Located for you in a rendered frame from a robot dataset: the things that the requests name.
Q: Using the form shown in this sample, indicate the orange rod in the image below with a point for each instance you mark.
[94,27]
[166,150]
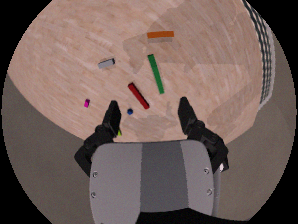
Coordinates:
[160,34]

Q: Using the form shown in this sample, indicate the small blue cube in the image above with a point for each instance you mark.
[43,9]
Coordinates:
[130,111]

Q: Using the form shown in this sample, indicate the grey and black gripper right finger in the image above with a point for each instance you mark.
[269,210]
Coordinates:
[195,129]

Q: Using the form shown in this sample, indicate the magenta rod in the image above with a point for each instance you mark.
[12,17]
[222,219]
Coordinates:
[86,103]

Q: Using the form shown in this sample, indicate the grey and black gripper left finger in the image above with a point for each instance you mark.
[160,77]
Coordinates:
[109,127]

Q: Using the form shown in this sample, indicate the red rod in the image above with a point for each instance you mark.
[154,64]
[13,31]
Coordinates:
[138,95]

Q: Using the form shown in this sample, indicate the grey rectangular bar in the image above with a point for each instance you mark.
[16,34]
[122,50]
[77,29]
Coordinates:
[106,63]

